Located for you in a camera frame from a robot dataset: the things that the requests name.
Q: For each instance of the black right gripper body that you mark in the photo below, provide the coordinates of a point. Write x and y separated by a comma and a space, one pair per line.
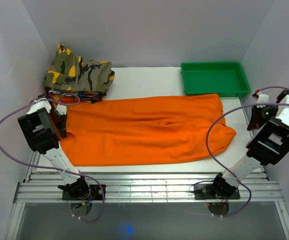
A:
262, 113

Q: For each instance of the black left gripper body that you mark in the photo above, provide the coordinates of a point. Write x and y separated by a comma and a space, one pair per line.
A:
59, 120

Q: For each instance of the orange trousers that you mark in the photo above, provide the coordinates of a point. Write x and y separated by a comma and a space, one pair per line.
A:
146, 131

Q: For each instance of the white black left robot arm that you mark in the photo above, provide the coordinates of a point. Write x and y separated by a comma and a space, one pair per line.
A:
43, 126

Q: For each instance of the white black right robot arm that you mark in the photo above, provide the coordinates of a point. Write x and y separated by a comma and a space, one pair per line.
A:
268, 147

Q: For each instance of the stack of folded trousers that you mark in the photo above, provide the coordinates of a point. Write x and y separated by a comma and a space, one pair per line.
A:
70, 97

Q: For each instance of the camouflage folded trousers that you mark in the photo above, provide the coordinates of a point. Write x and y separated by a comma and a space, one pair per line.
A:
71, 73

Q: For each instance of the green plastic tray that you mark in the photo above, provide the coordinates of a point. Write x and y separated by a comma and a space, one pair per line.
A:
224, 78

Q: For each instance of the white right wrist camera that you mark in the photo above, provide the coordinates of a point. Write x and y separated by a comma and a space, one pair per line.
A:
261, 98

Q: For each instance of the aluminium table frame rail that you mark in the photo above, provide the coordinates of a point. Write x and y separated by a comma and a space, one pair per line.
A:
145, 188

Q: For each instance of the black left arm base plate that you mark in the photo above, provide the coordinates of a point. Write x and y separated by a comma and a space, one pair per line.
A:
93, 192

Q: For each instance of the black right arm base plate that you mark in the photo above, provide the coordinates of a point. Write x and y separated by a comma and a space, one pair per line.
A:
205, 191

